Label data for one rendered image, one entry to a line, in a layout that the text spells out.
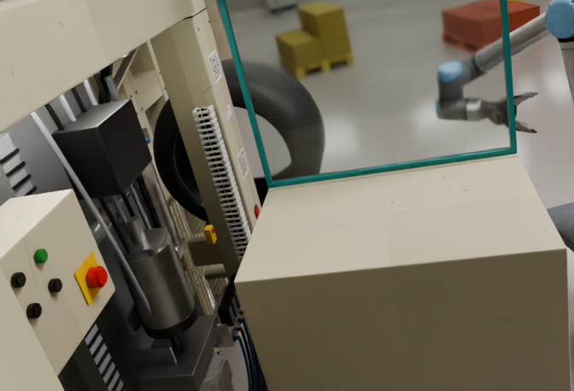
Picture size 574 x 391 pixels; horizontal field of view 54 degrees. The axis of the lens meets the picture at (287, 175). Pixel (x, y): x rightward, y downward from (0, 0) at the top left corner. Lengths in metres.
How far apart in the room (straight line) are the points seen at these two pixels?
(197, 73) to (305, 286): 0.71
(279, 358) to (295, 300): 0.14
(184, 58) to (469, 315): 0.92
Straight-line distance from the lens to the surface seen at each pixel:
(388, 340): 1.06
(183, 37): 1.49
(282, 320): 1.05
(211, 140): 1.51
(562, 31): 1.84
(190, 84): 1.52
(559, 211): 2.39
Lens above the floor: 1.82
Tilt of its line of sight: 24 degrees down
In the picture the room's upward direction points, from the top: 14 degrees counter-clockwise
